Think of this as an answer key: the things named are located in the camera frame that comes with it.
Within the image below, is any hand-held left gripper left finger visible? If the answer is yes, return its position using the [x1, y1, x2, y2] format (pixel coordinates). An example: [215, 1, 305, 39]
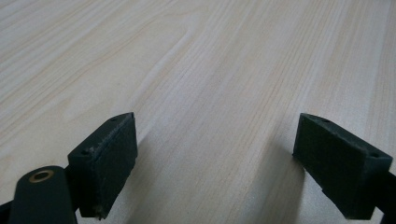
[67, 112, 139, 220]

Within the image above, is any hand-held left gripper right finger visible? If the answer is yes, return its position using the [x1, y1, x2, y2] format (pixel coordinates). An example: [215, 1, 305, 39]
[291, 112, 394, 220]

